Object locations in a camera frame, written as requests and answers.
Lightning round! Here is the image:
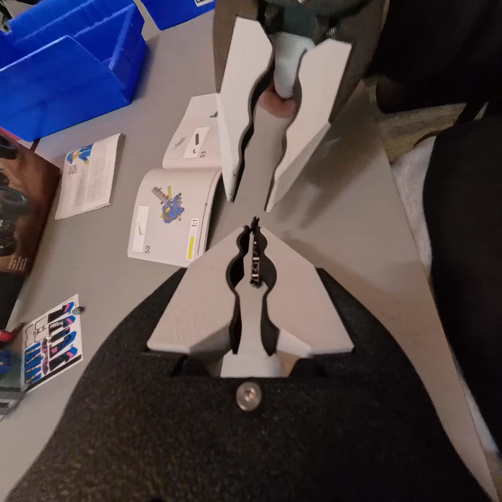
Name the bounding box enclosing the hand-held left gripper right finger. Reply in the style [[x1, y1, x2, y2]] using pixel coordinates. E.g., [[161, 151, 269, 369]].
[[255, 227, 355, 377]]

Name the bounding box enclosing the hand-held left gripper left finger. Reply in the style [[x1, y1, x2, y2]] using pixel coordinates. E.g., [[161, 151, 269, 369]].
[[147, 227, 252, 377]]

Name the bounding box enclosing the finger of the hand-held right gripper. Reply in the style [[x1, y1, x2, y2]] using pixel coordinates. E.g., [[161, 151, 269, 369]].
[[216, 16, 274, 204], [264, 38, 353, 213]]

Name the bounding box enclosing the black toy beam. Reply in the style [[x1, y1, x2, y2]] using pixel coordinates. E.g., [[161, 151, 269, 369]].
[[249, 229, 270, 289]]

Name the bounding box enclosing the person's right forearm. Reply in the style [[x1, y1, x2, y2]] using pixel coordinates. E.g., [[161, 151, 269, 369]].
[[365, 0, 502, 115]]

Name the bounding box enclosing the toy set box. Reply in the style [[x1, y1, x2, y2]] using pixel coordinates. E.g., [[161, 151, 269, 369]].
[[0, 135, 62, 331]]

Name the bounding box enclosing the person's right hand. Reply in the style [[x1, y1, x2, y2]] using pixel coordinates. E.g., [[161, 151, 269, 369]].
[[261, 84, 298, 119]]

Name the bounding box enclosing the open instruction booklet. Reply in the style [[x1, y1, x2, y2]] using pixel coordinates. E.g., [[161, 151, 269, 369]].
[[127, 93, 225, 269]]

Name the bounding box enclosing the blue plastic bin with tag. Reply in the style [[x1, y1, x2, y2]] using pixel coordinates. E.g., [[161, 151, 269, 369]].
[[140, 0, 217, 32]]

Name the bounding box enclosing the pale fuzzy cloth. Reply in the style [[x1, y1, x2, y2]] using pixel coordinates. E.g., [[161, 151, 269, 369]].
[[391, 134, 437, 276]]

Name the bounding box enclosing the sticker sheet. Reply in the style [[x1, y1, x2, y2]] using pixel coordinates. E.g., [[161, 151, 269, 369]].
[[21, 293, 84, 393]]

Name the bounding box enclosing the thick printed leaflet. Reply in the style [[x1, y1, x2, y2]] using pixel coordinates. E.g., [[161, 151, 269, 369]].
[[54, 133, 126, 221]]

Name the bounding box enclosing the partly built toy car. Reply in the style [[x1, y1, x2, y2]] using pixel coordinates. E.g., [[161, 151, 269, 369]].
[[0, 323, 29, 417]]

